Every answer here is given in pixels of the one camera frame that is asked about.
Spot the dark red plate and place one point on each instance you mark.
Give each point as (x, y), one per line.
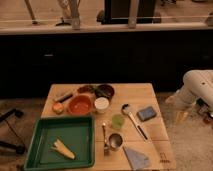
(86, 89)

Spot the metal cup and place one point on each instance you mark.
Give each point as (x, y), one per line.
(115, 141)

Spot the dark brown bowl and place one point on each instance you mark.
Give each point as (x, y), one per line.
(105, 90)

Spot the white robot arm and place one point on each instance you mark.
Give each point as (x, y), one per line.
(197, 84)

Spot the green plastic tray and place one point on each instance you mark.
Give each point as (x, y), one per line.
(77, 133)

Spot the green plastic cup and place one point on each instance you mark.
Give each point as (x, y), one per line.
(118, 121)

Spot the white cup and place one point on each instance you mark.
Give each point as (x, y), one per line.
(101, 104)

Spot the black stand legs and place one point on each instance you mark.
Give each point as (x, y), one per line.
(19, 149)

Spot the grey blue cloth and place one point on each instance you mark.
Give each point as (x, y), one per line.
(137, 160)

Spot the metal spoon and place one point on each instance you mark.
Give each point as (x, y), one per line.
(106, 146)

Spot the black handled ladle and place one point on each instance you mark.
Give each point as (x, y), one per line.
(126, 109)

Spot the blue sponge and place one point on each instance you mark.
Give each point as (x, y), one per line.
(146, 113)

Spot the orange round toy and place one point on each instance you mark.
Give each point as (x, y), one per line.
(58, 108)

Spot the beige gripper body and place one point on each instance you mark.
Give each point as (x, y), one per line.
(181, 116)

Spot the orange bowl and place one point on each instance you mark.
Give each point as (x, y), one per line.
(79, 105)

